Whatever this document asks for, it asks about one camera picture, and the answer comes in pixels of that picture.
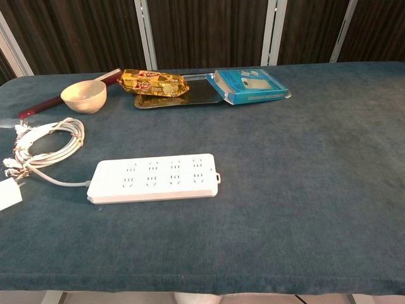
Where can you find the white paper tag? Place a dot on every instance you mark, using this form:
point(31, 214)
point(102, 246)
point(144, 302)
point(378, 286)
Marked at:
point(9, 194)

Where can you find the white power strip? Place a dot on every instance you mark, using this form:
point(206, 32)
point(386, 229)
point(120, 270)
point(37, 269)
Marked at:
point(152, 187)

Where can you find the steel tray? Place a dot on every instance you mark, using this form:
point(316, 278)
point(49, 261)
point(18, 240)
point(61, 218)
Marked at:
point(202, 92)

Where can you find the blue product box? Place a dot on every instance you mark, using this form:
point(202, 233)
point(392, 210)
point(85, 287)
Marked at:
point(253, 95)

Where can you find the gold snack packet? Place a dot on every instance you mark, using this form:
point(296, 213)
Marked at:
point(152, 83)

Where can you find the blue table cloth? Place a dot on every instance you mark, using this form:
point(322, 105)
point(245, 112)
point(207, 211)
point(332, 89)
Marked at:
point(284, 190)

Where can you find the cream bowl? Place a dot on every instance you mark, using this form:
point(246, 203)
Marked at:
point(83, 96)

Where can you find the long dark red box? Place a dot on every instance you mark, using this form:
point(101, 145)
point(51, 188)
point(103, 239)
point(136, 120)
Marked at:
point(44, 106)

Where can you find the white metal partition post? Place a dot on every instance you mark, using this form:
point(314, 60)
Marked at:
point(343, 31)
point(146, 35)
point(272, 31)
point(16, 47)

